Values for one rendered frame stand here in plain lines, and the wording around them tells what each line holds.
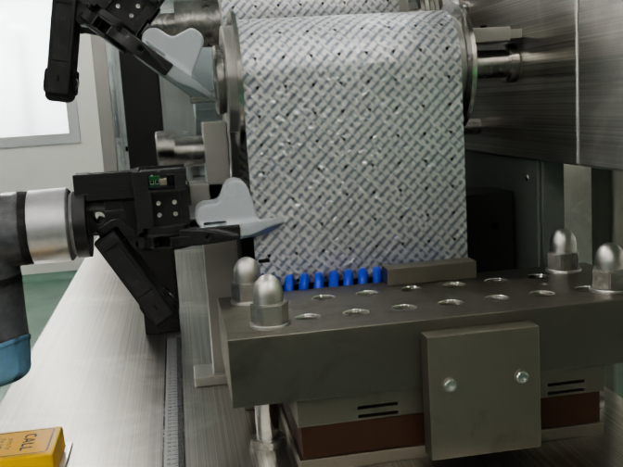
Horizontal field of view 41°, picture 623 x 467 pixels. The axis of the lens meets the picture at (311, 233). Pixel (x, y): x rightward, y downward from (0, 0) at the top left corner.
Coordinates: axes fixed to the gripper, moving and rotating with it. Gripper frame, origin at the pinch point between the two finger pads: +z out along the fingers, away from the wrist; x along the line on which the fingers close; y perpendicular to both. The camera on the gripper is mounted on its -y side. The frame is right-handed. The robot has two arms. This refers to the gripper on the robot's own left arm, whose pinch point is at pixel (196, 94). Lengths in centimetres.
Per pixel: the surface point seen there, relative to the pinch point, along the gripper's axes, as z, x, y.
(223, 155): 6.4, 2.2, -3.6
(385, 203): 22.8, -5.2, 2.3
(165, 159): 1.4, 3.1, -7.8
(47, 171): -48, 552, -93
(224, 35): -1.1, -2.5, 6.7
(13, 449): 4.7, -16.3, -36.5
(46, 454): 7.3, -18.1, -34.5
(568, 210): 223, 370, 86
